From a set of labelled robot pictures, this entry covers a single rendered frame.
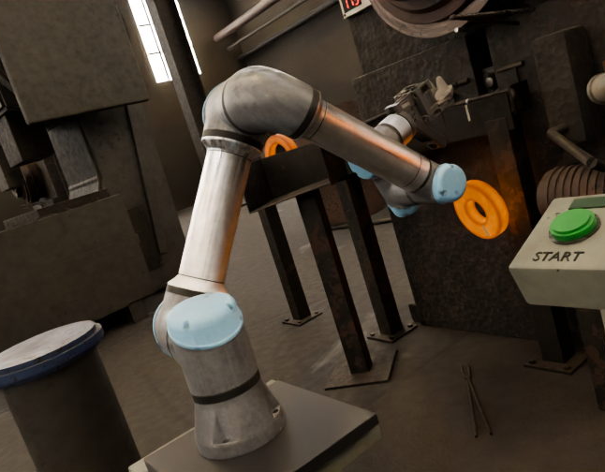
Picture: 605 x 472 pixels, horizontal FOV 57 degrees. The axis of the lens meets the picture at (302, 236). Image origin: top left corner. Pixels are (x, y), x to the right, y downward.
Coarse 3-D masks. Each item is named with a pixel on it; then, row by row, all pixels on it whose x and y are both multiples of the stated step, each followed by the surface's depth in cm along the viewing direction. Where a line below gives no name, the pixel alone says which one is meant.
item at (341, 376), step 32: (288, 160) 174; (320, 160) 171; (256, 192) 168; (288, 192) 177; (320, 224) 163; (320, 256) 166; (352, 320) 168; (352, 352) 171; (384, 352) 181; (352, 384) 166
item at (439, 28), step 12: (372, 0) 149; (480, 0) 126; (492, 0) 128; (384, 12) 148; (456, 12) 131; (468, 12) 129; (396, 24) 146; (408, 24) 143; (420, 24) 140; (432, 24) 138; (444, 24) 135; (456, 24) 133; (420, 36) 142; (432, 36) 139
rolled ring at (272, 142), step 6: (270, 138) 212; (276, 138) 209; (282, 138) 207; (288, 138) 207; (270, 144) 214; (276, 144) 215; (282, 144) 208; (288, 144) 205; (294, 144) 206; (264, 150) 218; (270, 150) 215
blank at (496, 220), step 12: (468, 192) 139; (480, 192) 135; (492, 192) 135; (456, 204) 146; (468, 204) 144; (480, 204) 138; (492, 204) 134; (504, 204) 135; (468, 216) 144; (480, 216) 144; (492, 216) 136; (504, 216) 135; (468, 228) 147; (480, 228) 142; (492, 228) 139; (504, 228) 138
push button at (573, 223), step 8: (560, 216) 52; (568, 216) 52; (576, 216) 51; (584, 216) 50; (592, 216) 50; (552, 224) 52; (560, 224) 52; (568, 224) 51; (576, 224) 50; (584, 224) 50; (592, 224) 50; (552, 232) 52; (560, 232) 51; (568, 232) 50; (576, 232) 50; (584, 232) 50; (560, 240) 51; (568, 240) 50
